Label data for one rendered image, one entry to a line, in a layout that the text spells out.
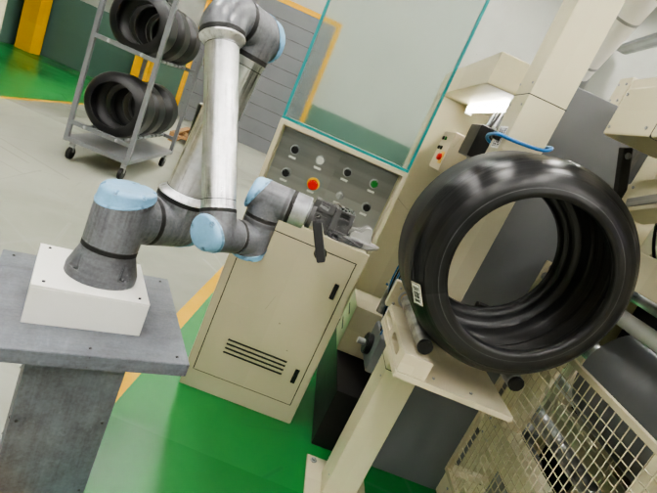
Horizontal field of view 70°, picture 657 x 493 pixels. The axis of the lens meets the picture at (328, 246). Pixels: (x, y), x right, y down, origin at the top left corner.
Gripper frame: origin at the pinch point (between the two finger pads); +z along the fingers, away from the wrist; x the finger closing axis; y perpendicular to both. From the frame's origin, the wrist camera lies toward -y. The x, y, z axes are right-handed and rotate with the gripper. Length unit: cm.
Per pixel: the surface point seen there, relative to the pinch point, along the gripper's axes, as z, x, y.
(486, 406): 47, -8, -27
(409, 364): 21.0, -8.6, -23.9
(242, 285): -32, 64, -51
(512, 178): 20.7, -12.0, 31.7
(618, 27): 61, 67, 99
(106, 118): -232, 351, -62
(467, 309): 39.2, 16.1, -9.8
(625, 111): 55, 21, 63
